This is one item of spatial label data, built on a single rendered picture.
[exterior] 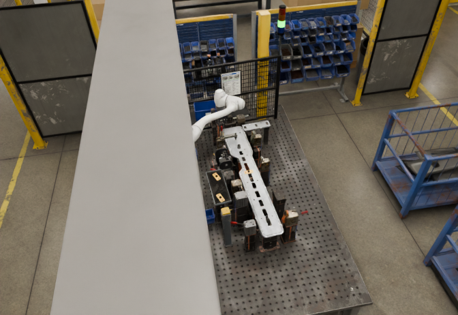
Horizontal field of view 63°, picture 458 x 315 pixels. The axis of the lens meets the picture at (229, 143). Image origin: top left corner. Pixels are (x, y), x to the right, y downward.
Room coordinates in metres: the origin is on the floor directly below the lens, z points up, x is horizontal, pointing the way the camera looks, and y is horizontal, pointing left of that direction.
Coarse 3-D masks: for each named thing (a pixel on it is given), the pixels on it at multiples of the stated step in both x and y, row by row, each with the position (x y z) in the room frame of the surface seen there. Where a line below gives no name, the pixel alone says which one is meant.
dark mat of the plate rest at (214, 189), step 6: (210, 174) 2.22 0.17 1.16; (210, 180) 2.15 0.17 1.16; (216, 180) 2.15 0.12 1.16; (222, 180) 2.15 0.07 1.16; (216, 186) 2.08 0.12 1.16; (222, 186) 2.08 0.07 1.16; (216, 192) 2.01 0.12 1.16; (222, 192) 2.01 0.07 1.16; (216, 198) 1.95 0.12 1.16; (228, 198) 1.94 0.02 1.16
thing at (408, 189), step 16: (384, 128) 3.26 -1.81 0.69; (448, 128) 3.34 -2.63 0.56; (384, 144) 3.22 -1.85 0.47; (416, 144) 2.71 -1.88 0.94; (432, 144) 3.34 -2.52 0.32; (384, 160) 3.24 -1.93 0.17; (400, 160) 2.85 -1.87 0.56; (416, 160) 2.88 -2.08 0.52; (432, 160) 2.49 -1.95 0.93; (448, 160) 2.87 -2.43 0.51; (384, 176) 2.98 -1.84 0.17; (400, 176) 2.97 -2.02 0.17; (416, 176) 2.53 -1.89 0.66; (432, 176) 2.71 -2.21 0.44; (448, 176) 2.70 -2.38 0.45; (400, 192) 2.73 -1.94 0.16; (416, 192) 2.48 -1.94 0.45; (432, 192) 2.70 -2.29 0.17; (448, 192) 2.70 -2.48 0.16; (416, 208) 2.49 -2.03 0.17
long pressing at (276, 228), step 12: (228, 132) 2.94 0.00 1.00; (228, 144) 2.77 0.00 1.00; (240, 144) 2.76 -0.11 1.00; (240, 156) 2.59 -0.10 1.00; (252, 168) 2.42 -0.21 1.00; (252, 192) 2.13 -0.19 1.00; (264, 192) 2.12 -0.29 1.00; (252, 204) 2.00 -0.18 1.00; (264, 204) 2.00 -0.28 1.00; (264, 216) 1.87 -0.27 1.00; (276, 216) 1.86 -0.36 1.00; (264, 228) 1.75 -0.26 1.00; (276, 228) 1.75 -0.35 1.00
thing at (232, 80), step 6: (228, 72) 3.38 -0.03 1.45; (234, 72) 3.40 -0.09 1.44; (240, 72) 3.41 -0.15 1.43; (222, 78) 3.37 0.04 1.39; (228, 78) 3.38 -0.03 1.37; (234, 78) 3.39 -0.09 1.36; (240, 78) 3.41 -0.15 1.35; (222, 84) 3.37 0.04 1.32; (228, 84) 3.38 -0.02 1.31; (234, 84) 3.39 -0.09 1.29; (240, 84) 3.41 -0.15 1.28; (228, 90) 3.38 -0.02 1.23; (234, 90) 3.39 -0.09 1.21; (240, 90) 3.41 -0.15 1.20
